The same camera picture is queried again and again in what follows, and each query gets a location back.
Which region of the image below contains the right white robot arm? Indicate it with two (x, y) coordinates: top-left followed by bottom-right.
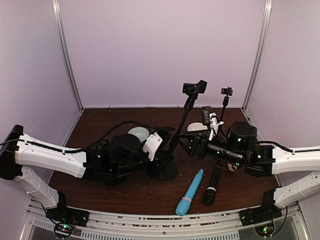
(173, 121), (320, 209)

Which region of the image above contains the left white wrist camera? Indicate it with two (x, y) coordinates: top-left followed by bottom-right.
(142, 132), (163, 162)

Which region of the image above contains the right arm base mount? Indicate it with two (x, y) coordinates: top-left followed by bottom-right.
(239, 189), (282, 239)

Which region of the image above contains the aluminium frame post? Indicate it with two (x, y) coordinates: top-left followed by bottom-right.
(52, 0), (84, 112)
(241, 0), (273, 112)

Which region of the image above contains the black handheld microphone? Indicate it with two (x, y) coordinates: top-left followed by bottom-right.
(203, 165), (221, 207)

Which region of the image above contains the right aluminium frame post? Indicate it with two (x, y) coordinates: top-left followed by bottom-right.
(241, 0), (273, 112)

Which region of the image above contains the blue toy microphone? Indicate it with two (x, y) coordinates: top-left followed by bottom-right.
(175, 168), (204, 217)

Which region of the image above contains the front aluminium rail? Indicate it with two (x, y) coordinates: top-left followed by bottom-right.
(18, 199), (311, 240)

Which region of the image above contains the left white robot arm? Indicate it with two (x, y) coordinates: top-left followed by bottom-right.
(0, 124), (175, 212)

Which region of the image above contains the light teal bowl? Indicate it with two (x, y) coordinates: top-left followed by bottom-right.
(127, 126), (150, 143)

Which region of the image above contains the thin black stand with clip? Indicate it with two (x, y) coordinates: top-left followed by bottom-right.
(219, 87), (233, 121)

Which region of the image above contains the tall black microphone stand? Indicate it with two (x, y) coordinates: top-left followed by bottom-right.
(155, 80), (208, 181)

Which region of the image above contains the left aluminium frame post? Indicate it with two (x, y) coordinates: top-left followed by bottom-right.
(52, 0), (84, 112)

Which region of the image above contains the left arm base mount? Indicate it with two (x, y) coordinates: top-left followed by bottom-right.
(42, 191), (90, 240)

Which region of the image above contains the white bowl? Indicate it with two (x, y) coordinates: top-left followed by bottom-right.
(187, 122), (208, 132)

